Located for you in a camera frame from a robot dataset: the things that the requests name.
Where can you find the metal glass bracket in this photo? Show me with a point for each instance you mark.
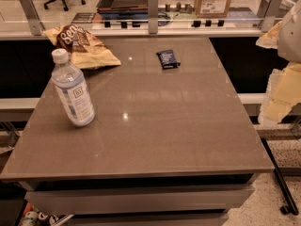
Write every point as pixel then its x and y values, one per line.
pixel 267 12
pixel 35 24
pixel 153 16

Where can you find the clear plastic water bottle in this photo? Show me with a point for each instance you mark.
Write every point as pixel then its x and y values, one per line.
pixel 72 90

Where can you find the left metal glass bracket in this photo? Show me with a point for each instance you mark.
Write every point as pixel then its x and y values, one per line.
pixel 35 24

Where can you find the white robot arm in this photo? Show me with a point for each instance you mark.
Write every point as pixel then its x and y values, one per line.
pixel 289 36

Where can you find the grey table drawer unit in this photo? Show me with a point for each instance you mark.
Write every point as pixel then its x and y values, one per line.
pixel 165 200

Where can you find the brown chip bag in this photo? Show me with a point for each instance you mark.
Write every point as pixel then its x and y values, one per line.
pixel 85 50

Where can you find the cans under table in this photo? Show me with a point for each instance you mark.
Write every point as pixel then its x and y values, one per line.
pixel 33 217

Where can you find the black floor bar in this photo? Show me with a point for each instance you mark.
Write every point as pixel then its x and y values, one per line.
pixel 290 207

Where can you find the cardboard box with label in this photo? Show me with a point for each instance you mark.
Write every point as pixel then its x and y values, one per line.
pixel 212 8

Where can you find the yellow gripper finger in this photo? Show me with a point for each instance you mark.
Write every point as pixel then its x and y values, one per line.
pixel 269 39
pixel 283 92

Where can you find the dark blue snack bar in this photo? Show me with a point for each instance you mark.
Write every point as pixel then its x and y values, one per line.
pixel 167 59

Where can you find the middle metal glass bracket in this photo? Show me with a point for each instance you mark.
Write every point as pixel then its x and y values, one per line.
pixel 153 16

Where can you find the right metal glass bracket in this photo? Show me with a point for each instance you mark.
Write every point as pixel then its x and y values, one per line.
pixel 267 12

